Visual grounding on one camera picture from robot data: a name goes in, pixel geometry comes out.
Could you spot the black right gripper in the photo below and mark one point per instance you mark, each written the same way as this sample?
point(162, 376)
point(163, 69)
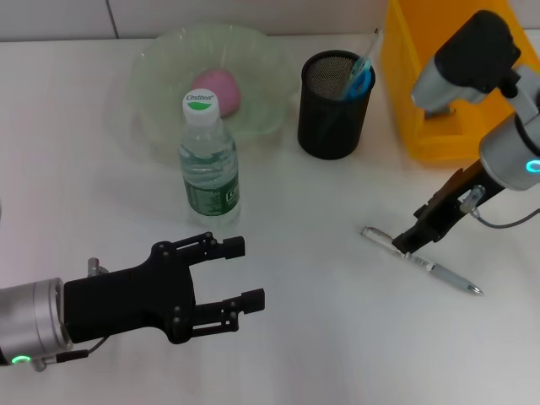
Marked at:
point(464, 190)

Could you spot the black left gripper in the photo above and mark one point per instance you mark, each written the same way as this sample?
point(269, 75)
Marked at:
point(126, 299)

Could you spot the clear ballpoint pen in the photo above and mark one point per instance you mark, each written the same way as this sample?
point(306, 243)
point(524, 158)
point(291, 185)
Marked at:
point(447, 276)

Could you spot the clear green-label water bottle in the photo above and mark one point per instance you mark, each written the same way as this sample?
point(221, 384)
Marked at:
point(208, 169)

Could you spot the blue scissors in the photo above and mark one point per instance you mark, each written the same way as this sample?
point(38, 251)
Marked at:
point(360, 80)

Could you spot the pink sponge ball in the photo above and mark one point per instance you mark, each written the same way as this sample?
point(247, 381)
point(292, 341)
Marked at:
point(223, 84)

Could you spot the clear plastic ruler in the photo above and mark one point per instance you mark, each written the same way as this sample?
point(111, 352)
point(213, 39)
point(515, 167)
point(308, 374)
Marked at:
point(373, 42)

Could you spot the black mesh pen holder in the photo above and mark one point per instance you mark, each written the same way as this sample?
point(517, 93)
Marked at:
point(333, 131)

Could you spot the green glass fruit plate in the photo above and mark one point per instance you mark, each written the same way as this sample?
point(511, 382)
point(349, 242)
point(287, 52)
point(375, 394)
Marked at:
point(261, 84)

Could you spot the yellow plastic bin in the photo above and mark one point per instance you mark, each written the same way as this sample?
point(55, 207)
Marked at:
point(401, 84)

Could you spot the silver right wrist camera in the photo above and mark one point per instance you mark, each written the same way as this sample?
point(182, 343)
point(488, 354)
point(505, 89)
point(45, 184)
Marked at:
point(472, 55)

